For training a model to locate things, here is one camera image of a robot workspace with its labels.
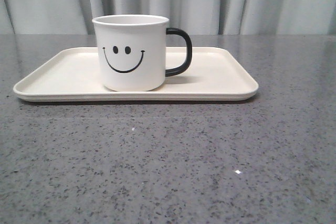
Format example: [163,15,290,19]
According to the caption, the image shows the white smiley mug black handle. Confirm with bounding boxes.
[92,14,192,92]

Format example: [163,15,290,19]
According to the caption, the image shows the cream rectangular plastic tray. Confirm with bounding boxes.
[13,47,259,102]

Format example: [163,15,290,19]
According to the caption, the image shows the pale grey pleated curtain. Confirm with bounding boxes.
[1,0,335,35]

